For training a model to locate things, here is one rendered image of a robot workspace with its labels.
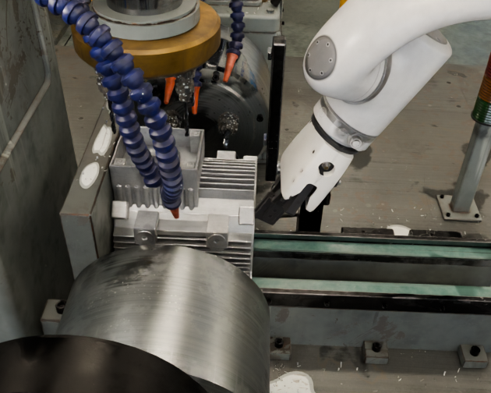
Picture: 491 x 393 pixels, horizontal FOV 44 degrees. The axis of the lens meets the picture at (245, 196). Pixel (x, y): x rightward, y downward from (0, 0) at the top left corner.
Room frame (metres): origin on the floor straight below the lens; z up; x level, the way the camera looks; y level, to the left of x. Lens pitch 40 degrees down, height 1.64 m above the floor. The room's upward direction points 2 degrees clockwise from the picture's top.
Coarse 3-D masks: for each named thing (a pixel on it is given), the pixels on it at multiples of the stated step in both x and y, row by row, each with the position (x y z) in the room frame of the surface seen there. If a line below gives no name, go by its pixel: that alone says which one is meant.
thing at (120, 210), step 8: (256, 160) 0.76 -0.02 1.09; (256, 168) 0.75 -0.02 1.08; (112, 200) 0.64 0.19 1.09; (120, 200) 0.65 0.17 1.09; (112, 208) 0.64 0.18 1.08; (120, 208) 0.64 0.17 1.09; (128, 208) 0.64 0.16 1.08; (240, 208) 0.64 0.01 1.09; (248, 208) 0.64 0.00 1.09; (112, 216) 0.63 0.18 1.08; (120, 216) 0.63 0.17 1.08; (128, 216) 0.64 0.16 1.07; (240, 216) 0.63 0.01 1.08; (248, 216) 0.63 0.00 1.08; (240, 224) 0.62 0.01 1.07; (248, 224) 0.62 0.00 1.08
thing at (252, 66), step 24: (216, 72) 0.91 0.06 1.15; (240, 72) 0.93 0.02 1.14; (264, 72) 1.02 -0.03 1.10; (216, 96) 0.91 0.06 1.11; (240, 96) 0.91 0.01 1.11; (264, 96) 0.94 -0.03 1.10; (168, 120) 0.88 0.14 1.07; (192, 120) 0.91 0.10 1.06; (216, 120) 0.91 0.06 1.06; (240, 120) 0.91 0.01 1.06; (264, 120) 0.91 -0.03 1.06; (216, 144) 0.91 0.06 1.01; (240, 144) 0.91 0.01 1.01
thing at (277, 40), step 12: (276, 36) 0.85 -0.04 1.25; (276, 48) 0.82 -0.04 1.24; (276, 60) 0.82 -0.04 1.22; (276, 72) 0.82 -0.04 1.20; (276, 84) 0.82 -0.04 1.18; (276, 96) 0.82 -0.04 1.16; (276, 108) 0.82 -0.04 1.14; (276, 120) 0.82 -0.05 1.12; (276, 132) 0.82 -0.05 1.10; (264, 144) 0.83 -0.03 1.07; (276, 144) 0.82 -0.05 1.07; (276, 156) 0.82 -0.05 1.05; (276, 168) 0.82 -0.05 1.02
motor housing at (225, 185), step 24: (216, 168) 0.71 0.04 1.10; (240, 168) 0.71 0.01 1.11; (216, 192) 0.66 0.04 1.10; (240, 192) 0.66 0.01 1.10; (168, 216) 0.64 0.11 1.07; (192, 216) 0.64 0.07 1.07; (120, 240) 0.62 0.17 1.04; (168, 240) 0.62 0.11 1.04; (192, 240) 0.62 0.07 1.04; (240, 240) 0.61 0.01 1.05; (240, 264) 0.61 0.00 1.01
